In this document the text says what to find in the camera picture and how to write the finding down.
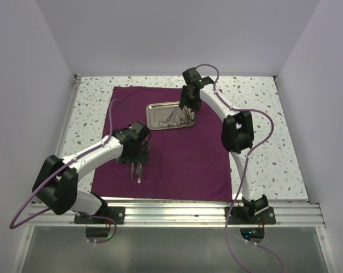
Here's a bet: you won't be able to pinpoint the large silver tweezers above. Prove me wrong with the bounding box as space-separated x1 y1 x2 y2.
136 163 143 184

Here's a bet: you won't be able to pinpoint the steel instrument tray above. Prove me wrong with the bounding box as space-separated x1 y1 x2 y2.
146 101 179 131

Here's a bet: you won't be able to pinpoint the maroon surgical cloth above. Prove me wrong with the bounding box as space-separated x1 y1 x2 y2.
92 103 232 201

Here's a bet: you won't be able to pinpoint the small silver tweezers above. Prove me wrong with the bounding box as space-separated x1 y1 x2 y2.
130 163 134 179

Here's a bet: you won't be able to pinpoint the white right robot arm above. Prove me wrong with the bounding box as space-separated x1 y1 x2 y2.
179 67 268 224

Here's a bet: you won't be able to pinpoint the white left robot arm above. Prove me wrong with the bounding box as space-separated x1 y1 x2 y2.
32 122 151 224

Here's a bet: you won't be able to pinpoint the steel scissors and forceps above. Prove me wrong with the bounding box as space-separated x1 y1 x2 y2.
157 106 196 129

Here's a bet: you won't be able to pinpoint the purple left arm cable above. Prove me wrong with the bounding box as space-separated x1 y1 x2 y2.
9 99 133 244

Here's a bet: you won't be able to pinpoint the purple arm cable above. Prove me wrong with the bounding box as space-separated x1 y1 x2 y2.
9 99 133 244
196 64 283 273

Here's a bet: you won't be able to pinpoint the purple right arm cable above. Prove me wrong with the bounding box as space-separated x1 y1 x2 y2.
196 64 283 273

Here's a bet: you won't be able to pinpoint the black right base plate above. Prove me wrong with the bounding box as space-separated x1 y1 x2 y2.
224 196 276 225

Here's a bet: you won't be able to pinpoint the aluminium rail frame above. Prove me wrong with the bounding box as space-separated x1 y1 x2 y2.
10 74 336 273

